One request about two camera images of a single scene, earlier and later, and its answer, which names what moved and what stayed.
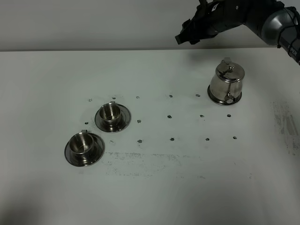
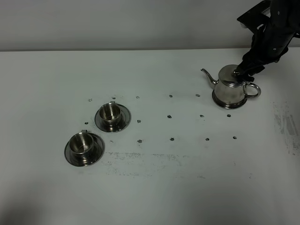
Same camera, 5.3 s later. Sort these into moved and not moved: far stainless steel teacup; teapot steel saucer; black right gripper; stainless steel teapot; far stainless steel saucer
Moved: teapot steel saucer; black right gripper; stainless steel teapot
Not moved: far stainless steel teacup; far stainless steel saucer
